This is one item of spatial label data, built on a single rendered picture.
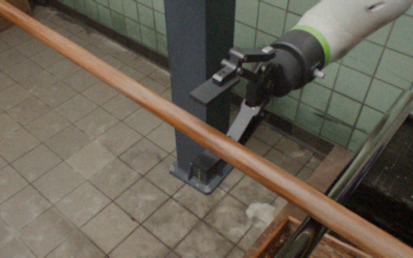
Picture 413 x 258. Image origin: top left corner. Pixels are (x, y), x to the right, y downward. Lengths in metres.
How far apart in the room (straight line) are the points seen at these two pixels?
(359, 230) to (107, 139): 1.90
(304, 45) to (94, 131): 1.79
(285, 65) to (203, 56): 0.81
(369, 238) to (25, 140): 2.13
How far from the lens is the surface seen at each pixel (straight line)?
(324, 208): 0.47
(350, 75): 1.86
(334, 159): 1.38
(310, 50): 0.66
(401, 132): 1.07
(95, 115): 2.41
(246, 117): 0.63
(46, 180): 2.15
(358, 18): 0.68
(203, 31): 1.36
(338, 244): 0.98
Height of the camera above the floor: 1.58
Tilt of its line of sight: 45 degrees down
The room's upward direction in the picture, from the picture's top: straight up
